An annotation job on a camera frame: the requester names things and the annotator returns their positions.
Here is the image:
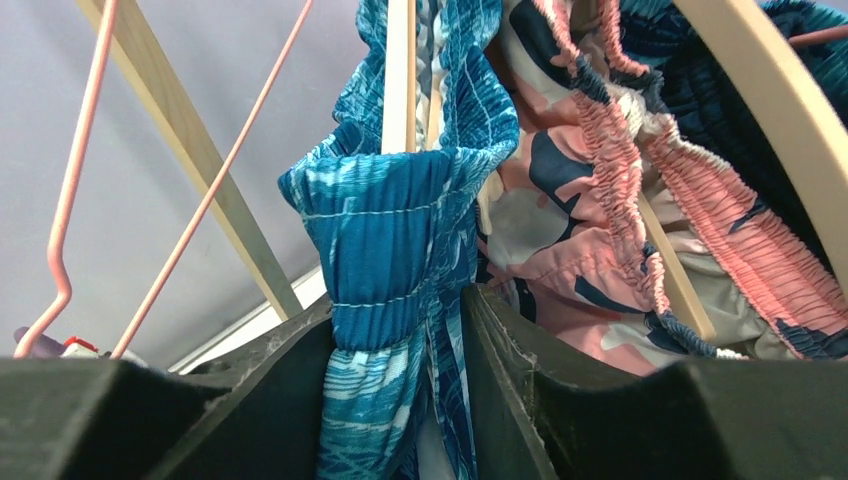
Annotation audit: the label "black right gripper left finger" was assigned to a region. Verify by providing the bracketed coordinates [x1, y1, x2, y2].
[1, 298, 334, 479]

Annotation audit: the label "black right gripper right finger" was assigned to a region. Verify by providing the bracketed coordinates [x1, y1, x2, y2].
[462, 285, 847, 479]

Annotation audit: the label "pink wire hanger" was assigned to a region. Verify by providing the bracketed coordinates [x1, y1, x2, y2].
[1, 1, 317, 365]

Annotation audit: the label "blue shark print shorts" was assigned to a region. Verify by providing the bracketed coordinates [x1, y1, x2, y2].
[278, 1, 518, 479]

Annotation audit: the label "wooden hanger front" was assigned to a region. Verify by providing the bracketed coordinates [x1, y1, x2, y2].
[381, 0, 442, 155]

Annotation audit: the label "wooden hanger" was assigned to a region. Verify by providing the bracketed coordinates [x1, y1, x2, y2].
[659, 1, 847, 359]
[381, 0, 442, 155]

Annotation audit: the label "pink floral shorts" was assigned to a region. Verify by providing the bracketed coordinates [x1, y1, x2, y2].
[479, 1, 847, 376]

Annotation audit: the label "wooden hanger rear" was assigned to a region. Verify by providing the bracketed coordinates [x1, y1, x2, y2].
[659, 1, 847, 359]

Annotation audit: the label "wooden clothes rack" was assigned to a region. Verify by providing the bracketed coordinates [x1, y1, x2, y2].
[112, 1, 303, 319]

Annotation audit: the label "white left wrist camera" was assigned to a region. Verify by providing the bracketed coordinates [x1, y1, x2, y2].
[13, 327, 149, 368]

